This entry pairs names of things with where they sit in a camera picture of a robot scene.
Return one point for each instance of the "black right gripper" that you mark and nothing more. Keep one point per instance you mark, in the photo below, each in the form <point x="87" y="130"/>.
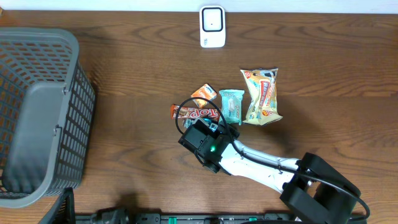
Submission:
<point x="222" y="130"/>

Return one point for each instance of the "teal mouthwash bottle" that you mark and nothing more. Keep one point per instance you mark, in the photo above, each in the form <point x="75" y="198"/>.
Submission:
<point x="213" y="125"/>

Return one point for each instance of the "red Top chocolate bar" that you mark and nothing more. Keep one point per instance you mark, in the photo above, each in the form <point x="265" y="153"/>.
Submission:
<point x="193" y="113"/>

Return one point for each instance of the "light teal snack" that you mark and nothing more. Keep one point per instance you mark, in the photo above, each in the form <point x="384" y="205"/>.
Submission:
<point x="231" y="108"/>

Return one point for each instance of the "small orange snack packet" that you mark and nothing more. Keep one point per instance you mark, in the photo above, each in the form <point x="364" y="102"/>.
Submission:
<point x="205" y="92"/>

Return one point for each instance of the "cream snack bag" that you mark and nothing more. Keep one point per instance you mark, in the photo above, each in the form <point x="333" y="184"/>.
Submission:
<point x="262" y="86"/>

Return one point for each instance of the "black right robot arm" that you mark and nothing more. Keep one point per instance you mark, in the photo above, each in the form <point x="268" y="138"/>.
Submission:
<point x="311" y="188"/>

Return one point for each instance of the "white barcode scanner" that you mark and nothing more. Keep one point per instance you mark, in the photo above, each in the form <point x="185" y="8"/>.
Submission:
<point x="212" y="27"/>

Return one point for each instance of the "grey plastic mesh basket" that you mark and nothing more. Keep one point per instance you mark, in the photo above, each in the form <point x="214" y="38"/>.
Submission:
<point x="47" y="106"/>

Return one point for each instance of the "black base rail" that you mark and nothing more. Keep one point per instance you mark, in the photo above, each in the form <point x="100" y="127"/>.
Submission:
<point x="155" y="218"/>

